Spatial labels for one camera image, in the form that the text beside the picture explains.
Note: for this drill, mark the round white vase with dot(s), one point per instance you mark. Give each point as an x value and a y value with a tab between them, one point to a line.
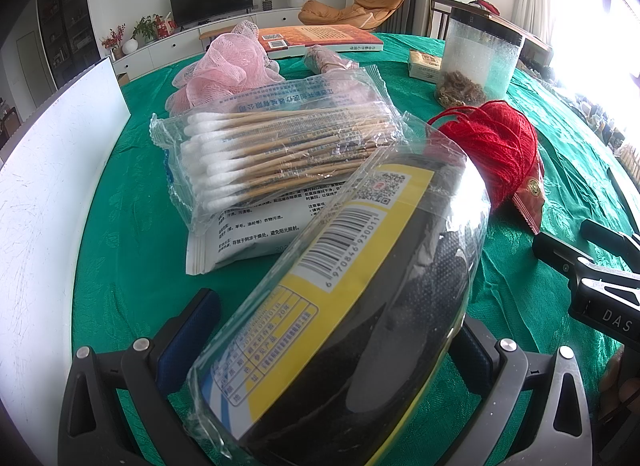
130	45

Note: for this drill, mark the white cardboard box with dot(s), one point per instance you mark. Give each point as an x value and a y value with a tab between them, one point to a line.
50	196

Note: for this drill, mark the red yarn ball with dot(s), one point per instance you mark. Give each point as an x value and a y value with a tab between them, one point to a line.
495	145

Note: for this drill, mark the white television cabinet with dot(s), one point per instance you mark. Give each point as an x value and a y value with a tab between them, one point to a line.
165	45

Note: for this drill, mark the red flower arrangement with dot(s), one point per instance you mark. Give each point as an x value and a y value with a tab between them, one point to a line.
112	40

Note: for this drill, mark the pink bath pouf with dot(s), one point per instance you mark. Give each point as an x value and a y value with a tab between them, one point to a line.
225	65

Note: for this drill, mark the orange lounge chair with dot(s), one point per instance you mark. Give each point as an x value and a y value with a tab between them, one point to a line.
350	8

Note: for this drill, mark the clear jar black lid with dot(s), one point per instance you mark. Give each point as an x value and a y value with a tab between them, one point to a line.
475	55

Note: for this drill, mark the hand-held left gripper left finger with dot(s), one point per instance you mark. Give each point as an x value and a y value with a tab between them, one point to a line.
185	326

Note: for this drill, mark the cotton swab packet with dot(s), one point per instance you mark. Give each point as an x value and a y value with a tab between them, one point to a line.
275	145

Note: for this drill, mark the dark display cabinet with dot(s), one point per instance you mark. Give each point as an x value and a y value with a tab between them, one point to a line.
70	20

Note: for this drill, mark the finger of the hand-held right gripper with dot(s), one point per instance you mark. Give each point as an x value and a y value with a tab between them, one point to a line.
607	233
555	248

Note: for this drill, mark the pink floral cloth bundle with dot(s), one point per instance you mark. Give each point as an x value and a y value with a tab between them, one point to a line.
325	58

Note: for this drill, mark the black television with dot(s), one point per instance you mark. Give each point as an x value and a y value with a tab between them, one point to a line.
210	3

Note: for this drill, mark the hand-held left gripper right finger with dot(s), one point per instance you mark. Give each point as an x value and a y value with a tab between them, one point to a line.
479	357

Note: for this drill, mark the white printed pouch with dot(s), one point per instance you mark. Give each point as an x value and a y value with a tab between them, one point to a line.
235	241

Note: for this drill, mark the green tablecloth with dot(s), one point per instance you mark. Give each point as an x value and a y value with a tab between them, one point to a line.
130	246

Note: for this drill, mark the leafy green houseplant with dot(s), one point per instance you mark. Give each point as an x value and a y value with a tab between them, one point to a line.
147	28

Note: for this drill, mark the red cloth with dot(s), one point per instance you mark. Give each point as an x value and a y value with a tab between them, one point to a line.
485	5

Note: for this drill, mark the person's right hand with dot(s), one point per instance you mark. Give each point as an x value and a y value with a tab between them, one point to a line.
622	386

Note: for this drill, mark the dark red sachet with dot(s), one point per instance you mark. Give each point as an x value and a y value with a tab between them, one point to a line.
530	201

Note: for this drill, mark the orange book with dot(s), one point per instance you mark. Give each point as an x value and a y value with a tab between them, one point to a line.
325	34

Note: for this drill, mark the yellow blue Keweidi packet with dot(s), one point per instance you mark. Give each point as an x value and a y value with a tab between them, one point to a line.
350	296

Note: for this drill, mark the brown cardboard carton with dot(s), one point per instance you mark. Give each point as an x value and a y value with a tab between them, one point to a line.
123	78

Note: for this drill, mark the red gift box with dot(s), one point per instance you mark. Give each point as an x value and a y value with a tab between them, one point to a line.
165	26

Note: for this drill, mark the small wooden bench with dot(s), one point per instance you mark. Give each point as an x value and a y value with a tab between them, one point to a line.
212	33

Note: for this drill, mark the small beige box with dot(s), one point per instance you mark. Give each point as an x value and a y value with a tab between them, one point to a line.
425	65

